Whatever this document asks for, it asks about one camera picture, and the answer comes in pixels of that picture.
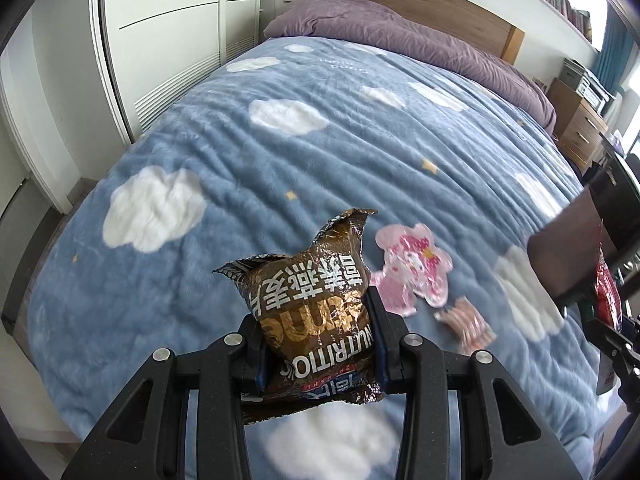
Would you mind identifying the blue cloud print blanket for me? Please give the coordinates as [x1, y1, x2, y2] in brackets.
[27, 37, 616, 480]

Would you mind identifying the blue curtain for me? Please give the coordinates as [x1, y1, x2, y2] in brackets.
[597, 7, 636, 96]

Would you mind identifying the white wardrobe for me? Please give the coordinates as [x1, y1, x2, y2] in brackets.
[90, 0, 263, 141]

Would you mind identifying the large red snack packet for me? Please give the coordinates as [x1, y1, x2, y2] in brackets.
[594, 220, 625, 396]

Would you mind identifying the brown snack packet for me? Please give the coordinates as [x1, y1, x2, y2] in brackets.
[212, 208, 386, 426]

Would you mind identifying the pink cartoon snack packet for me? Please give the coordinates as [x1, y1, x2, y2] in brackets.
[367, 222, 453, 317]

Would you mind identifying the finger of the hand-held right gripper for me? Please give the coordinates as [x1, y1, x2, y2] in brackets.
[617, 360, 640, 407]
[585, 312, 640, 361]

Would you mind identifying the purple pillow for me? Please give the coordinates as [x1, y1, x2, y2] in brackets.
[263, 0, 557, 136]

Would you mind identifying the white printer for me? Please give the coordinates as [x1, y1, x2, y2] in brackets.
[557, 57, 617, 111]

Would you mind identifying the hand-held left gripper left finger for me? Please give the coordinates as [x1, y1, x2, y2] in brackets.
[60, 312, 273, 480]

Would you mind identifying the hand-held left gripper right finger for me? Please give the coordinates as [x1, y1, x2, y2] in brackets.
[369, 287, 571, 480]

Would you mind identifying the pink striped sausage packet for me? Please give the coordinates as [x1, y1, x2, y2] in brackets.
[434, 297, 497, 353]

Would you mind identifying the wooden nightstand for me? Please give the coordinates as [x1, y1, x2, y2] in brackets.
[547, 79, 611, 168]

